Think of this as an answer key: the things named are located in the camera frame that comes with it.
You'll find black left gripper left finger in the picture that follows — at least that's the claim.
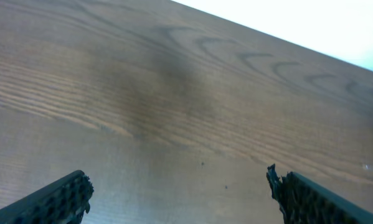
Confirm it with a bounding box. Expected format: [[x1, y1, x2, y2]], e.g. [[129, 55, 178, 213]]
[[0, 170, 94, 224]]

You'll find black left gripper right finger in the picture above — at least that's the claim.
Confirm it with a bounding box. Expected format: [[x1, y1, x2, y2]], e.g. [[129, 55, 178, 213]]
[[266, 164, 373, 224]]

